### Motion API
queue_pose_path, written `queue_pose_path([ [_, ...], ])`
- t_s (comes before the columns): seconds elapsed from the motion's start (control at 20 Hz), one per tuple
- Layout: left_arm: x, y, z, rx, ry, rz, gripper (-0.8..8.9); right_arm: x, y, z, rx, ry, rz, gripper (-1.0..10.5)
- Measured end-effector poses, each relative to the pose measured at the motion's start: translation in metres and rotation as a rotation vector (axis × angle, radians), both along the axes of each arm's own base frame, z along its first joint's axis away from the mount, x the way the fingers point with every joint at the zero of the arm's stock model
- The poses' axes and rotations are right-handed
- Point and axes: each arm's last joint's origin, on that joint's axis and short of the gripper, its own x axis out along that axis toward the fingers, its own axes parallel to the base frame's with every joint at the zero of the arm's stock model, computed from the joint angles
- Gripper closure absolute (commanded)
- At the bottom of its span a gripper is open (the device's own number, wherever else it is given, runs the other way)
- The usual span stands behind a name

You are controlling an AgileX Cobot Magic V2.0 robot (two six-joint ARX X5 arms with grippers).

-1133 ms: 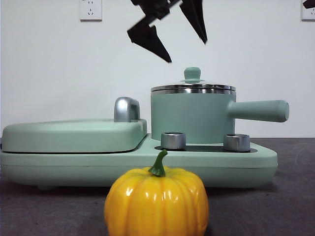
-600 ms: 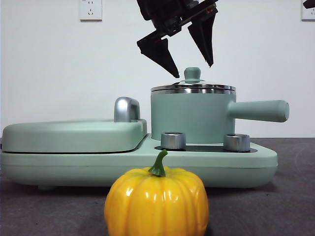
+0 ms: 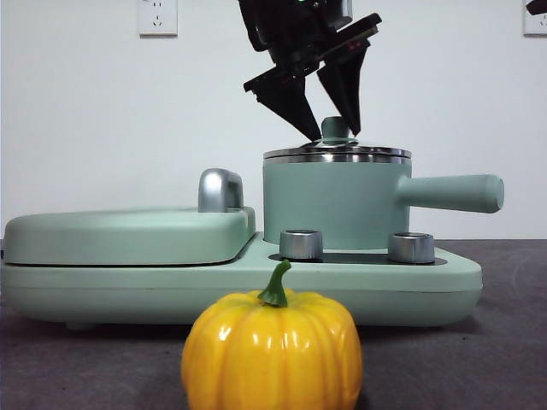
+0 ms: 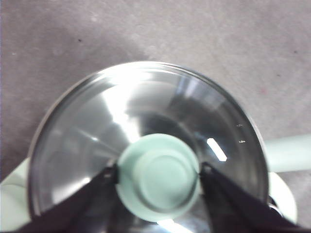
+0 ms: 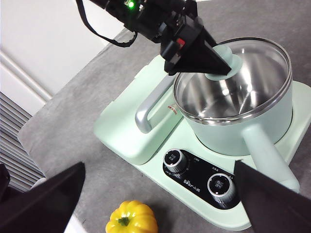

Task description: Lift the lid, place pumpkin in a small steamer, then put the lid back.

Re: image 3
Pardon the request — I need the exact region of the silver control knob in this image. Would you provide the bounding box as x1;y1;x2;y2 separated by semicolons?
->
278;229;325;261
387;231;436;264

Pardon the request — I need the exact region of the mint green hinged griddle cover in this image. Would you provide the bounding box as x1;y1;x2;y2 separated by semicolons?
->
3;206;257;267

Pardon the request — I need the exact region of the mint green breakfast machine base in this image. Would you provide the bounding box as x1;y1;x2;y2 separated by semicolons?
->
0;238;485;332

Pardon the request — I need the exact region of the mint green pot with handle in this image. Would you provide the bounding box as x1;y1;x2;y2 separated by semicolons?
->
261;149;505;251

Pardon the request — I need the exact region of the yellow pumpkin with green stem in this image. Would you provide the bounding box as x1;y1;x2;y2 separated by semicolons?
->
181;259;364;410

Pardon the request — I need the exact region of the white wall socket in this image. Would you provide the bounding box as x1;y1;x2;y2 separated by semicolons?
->
523;0;547;38
137;0;179;38

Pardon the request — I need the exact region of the glass lid with green knob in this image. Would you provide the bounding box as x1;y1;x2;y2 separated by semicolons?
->
262;115;413;158

